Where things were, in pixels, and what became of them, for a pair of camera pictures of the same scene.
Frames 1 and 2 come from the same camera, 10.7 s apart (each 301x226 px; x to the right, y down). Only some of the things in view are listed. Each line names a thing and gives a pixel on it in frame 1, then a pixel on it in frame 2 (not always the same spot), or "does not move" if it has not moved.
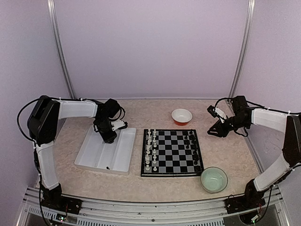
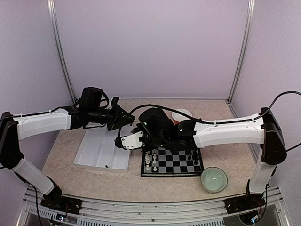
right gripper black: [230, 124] -> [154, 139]
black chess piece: [197, 168] does not move
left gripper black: [107, 137] -> [118, 118]
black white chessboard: [167, 152] does not move
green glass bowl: [214, 179] does not move
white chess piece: [147, 159] does not move
